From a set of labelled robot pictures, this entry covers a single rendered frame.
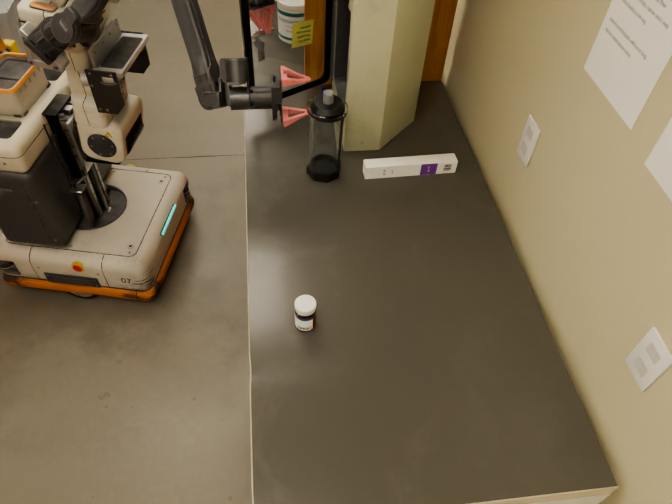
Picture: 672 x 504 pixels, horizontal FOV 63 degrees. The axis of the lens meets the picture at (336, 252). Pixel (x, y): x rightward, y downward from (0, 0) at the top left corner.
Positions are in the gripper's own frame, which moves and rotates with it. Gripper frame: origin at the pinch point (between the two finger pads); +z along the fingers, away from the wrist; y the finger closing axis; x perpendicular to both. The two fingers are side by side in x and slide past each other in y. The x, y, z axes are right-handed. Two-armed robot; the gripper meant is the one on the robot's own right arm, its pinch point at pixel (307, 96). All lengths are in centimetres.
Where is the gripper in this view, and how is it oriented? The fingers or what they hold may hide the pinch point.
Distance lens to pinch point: 147.7
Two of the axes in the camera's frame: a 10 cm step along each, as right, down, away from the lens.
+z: 9.9, -0.6, 1.1
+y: 0.4, -6.6, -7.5
